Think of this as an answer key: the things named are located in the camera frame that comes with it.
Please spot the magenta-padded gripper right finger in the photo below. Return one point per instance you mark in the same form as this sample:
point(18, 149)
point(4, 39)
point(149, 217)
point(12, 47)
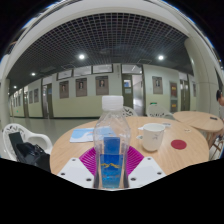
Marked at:
point(146, 170)

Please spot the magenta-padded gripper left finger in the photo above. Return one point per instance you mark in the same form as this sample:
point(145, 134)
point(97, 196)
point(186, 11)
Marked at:
point(75, 170)

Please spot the clear bottle with blue label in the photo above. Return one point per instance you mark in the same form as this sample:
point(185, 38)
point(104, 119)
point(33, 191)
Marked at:
point(111, 133)

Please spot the white ceramic mug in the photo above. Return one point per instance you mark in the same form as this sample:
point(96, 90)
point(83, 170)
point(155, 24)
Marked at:
point(152, 137)

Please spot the light blue booklet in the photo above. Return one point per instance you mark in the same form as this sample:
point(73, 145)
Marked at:
point(81, 134)

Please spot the flat round red coaster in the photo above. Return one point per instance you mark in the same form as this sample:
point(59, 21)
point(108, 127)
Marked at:
point(178, 144)

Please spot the white paper scrap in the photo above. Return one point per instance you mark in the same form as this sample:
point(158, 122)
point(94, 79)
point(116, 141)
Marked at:
point(140, 128)

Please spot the black bag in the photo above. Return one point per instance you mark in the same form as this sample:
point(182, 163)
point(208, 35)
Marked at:
point(31, 155)

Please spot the round wooden side table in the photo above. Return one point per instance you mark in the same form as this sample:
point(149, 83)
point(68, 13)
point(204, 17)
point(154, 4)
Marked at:
point(196, 120)

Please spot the wooden folding chair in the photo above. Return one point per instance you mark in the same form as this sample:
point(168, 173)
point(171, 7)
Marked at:
point(216, 146)

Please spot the open dark green door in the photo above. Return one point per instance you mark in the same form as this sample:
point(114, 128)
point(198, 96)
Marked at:
point(127, 95)

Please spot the black phone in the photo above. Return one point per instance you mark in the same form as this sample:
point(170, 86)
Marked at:
point(213, 118)

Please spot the person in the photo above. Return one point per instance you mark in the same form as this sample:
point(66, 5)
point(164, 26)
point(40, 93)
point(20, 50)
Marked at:
point(220, 100)

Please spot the round ceiling lights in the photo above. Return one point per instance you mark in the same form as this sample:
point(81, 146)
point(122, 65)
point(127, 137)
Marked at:
point(81, 56)

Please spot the row of framed wall portraits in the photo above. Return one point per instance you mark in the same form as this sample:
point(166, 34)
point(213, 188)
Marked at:
point(101, 85)

